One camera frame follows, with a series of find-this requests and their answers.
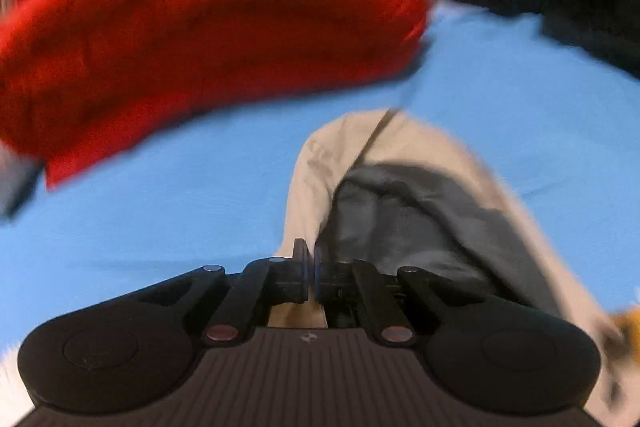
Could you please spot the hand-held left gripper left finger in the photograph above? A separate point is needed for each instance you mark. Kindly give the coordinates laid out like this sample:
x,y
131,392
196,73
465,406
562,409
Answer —
x,y
301,269

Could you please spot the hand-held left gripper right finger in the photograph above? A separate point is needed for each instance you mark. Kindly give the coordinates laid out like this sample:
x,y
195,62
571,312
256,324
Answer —
x,y
319,272

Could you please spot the beige and yellow hoodie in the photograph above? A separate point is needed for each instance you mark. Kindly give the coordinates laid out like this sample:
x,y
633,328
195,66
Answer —
x,y
325,152

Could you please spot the blue patterned bed sheet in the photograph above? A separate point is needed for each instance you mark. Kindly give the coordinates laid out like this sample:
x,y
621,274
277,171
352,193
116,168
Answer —
x,y
150,207

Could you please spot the red folded blanket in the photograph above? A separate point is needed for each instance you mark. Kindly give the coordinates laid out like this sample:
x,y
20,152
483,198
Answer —
x,y
200,22

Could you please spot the black jacket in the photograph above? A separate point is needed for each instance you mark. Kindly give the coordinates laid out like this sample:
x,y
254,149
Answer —
x,y
575,2

